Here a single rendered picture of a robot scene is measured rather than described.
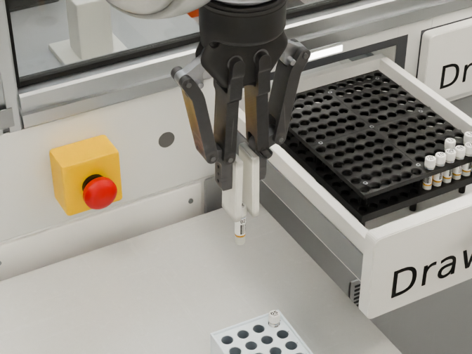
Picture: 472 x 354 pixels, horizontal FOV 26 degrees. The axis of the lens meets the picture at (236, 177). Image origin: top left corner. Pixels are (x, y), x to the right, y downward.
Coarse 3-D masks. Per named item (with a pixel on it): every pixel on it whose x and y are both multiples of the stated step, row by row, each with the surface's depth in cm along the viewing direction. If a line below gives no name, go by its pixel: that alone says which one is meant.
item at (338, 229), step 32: (352, 64) 138; (384, 64) 138; (416, 96) 134; (288, 160) 119; (288, 192) 120; (320, 192) 114; (448, 192) 124; (320, 224) 115; (352, 224) 109; (384, 224) 119; (352, 256) 110
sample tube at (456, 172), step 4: (456, 148) 118; (460, 148) 118; (464, 148) 118; (456, 152) 118; (460, 152) 118; (464, 152) 118; (456, 156) 118; (460, 156) 118; (456, 168) 119; (460, 168) 119; (452, 172) 120; (456, 172) 119; (460, 172) 120; (452, 176) 120; (456, 176) 120; (460, 176) 120
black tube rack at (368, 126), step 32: (320, 96) 130; (352, 96) 130; (384, 96) 130; (288, 128) 124; (320, 128) 129; (352, 128) 124; (384, 128) 124; (416, 128) 124; (448, 128) 124; (320, 160) 122; (352, 160) 118; (384, 160) 119; (416, 160) 119; (352, 192) 118; (384, 192) 119; (416, 192) 119
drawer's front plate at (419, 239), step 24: (408, 216) 105; (432, 216) 105; (456, 216) 106; (384, 240) 102; (408, 240) 104; (432, 240) 106; (456, 240) 108; (384, 264) 105; (408, 264) 107; (456, 264) 111; (360, 288) 107; (384, 288) 107; (432, 288) 111; (384, 312) 109
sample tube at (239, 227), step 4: (244, 204) 100; (244, 208) 100; (244, 212) 100; (244, 216) 100; (244, 220) 100; (236, 224) 101; (240, 224) 101; (244, 224) 101; (236, 228) 101; (240, 228) 101; (244, 228) 101; (236, 232) 101; (240, 232) 101; (244, 232) 101; (236, 236) 102; (240, 236) 101; (244, 236) 102; (236, 240) 102; (240, 240) 102; (244, 240) 102; (240, 244) 102
